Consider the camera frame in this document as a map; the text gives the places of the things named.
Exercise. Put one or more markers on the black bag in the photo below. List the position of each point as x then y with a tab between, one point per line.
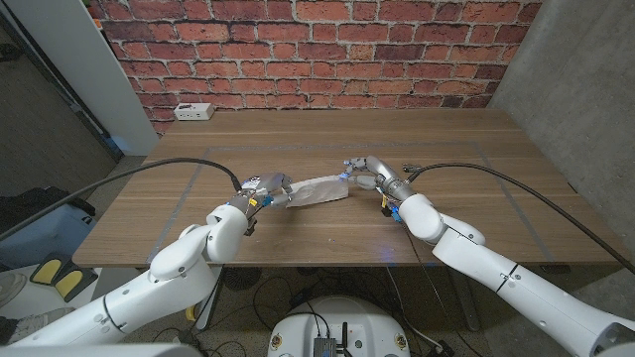
30	204

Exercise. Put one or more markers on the silver toy car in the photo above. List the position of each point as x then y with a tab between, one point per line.
412	168

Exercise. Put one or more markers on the yellow black foot pedal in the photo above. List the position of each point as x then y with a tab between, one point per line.
45	270
69	281

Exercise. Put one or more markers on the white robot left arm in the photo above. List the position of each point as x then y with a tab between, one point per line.
168	282

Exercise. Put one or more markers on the blue plastic container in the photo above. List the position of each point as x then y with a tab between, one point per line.
44	240

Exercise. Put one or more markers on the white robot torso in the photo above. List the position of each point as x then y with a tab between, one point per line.
342	317

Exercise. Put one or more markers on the red brick print backdrop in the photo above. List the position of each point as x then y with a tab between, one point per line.
317	54

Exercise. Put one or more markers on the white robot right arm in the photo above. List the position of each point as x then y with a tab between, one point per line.
496	273

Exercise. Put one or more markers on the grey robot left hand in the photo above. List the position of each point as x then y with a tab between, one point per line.
263	191

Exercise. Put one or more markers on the white power strip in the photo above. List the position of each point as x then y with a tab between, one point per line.
193	111

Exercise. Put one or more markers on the black round floor fan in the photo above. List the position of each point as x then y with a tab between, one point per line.
243	278

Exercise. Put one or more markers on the grey table leg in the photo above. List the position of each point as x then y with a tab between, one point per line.
208	315
469	312

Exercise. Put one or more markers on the white wall panel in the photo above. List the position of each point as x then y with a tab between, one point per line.
84	64

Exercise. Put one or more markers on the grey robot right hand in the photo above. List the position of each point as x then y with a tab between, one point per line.
387	176

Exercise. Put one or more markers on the white tissue sheet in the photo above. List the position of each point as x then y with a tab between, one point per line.
320	192

